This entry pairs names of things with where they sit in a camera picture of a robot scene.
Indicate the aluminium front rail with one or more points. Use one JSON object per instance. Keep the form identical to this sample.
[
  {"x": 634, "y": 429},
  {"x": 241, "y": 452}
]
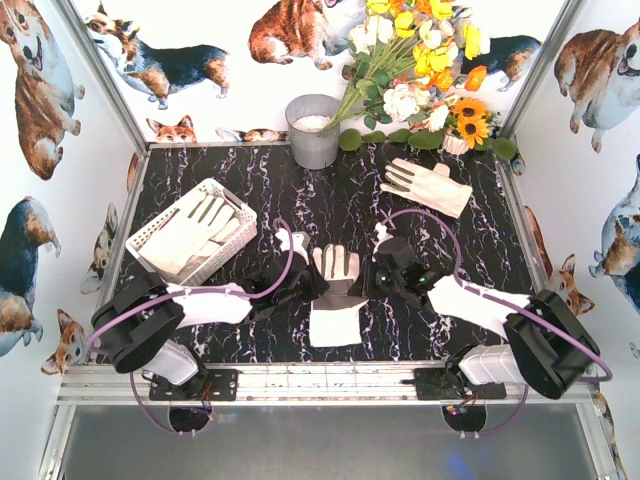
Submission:
[{"x": 364, "y": 383}]

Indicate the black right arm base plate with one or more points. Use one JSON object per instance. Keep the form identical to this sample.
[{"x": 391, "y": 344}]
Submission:
[{"x": 449, "y": 382}]

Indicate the artificial flower bouquet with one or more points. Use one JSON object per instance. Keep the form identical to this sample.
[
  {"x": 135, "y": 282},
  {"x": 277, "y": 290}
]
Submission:
[{"x": 403, "y": 58}]

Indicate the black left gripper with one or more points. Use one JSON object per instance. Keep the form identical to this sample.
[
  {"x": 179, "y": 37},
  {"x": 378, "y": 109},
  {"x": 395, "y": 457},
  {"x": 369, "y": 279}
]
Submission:
[{"x": 310, "y": 279}]

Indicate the white perforated storage basket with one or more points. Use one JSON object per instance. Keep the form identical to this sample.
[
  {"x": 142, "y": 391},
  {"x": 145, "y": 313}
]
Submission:
[{"x": 201, "y": 269}]

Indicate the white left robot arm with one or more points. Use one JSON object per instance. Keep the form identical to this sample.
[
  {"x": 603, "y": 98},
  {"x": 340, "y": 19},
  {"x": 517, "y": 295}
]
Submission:
[{"x": 135, "y": 328}]

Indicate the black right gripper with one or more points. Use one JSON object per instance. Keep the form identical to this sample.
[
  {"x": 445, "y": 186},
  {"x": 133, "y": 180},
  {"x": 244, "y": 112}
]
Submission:
[{"x": 377, "y": 276}]

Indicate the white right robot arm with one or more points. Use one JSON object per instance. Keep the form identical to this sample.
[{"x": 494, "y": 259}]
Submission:
[{"x": 547, "y": 348}]

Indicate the white glove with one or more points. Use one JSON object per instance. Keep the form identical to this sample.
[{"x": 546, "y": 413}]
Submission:
[
  {"x": 432, "y": 188},
  {"x": 199, "y": 227}
]

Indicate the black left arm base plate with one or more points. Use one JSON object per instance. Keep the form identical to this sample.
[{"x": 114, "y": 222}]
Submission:
[{"x": 214, "y": 384}]

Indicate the sunflower pot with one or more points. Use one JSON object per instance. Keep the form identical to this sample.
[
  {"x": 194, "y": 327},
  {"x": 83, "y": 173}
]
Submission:
[{"x": 469, "y": 125}]

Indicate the grey metal bucket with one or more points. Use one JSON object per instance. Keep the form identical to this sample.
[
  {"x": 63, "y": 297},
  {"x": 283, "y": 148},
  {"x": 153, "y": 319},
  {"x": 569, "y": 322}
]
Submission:
[{"x": 313, "y": 138}]

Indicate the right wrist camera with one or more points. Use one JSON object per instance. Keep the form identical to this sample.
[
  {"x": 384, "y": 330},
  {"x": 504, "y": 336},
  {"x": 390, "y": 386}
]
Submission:
[{"x": 382, "y": 233}]

